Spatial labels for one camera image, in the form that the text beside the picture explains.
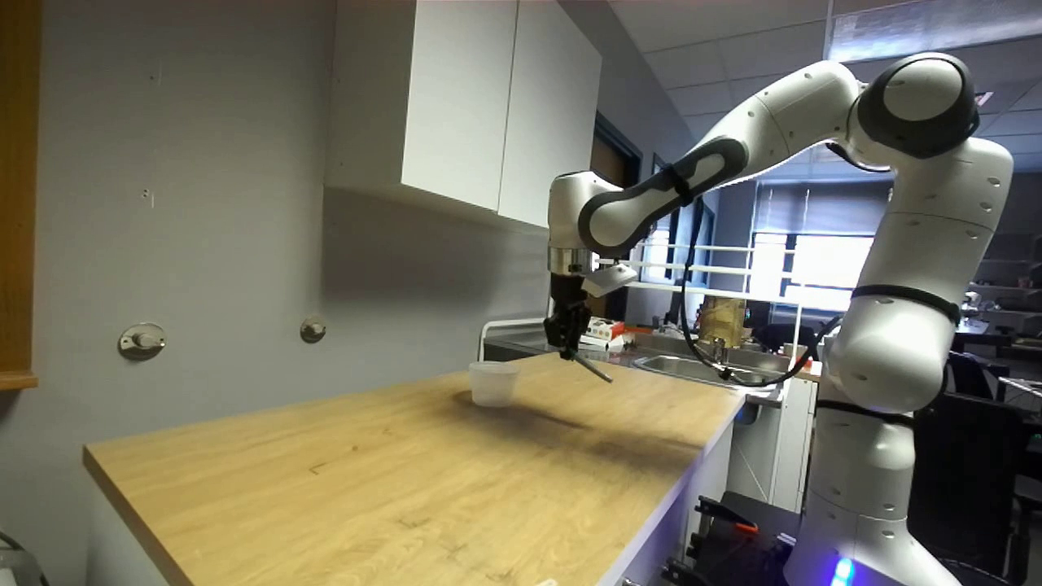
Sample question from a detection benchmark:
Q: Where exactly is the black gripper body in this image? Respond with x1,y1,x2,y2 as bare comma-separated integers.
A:
543,266,588,330

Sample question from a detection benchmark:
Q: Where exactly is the green Sharpie marker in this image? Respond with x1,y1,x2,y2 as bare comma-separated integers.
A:
571,347,616,389

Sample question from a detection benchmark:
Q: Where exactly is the tan crumpled bag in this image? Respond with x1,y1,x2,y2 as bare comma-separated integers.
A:
693,295,755,351

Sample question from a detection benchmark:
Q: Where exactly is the white base cabinet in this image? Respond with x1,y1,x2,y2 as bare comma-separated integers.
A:
726,372,824,513

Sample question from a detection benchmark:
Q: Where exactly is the bright window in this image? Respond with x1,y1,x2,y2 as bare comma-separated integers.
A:
747,226,878,316

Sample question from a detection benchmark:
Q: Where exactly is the black device with red light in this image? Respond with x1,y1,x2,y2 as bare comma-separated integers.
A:
660,492,800,586

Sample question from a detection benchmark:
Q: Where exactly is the orange wooden panel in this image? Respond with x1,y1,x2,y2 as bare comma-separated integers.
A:
0,0,44,394

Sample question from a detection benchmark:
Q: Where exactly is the grey round object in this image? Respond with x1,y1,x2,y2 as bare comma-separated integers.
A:
0,530,51,586

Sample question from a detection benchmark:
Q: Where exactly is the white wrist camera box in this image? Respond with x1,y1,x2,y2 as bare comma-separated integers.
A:
582,256,642,301

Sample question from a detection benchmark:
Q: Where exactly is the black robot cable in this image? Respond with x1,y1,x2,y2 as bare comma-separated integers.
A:
670,191,847,391

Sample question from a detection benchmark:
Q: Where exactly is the white wall cabinet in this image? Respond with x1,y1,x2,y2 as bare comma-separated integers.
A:
323,0,607,234

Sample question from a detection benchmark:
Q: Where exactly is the round metal wall fitting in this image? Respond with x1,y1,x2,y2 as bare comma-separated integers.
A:
114,318,168,364
296,314,331,347

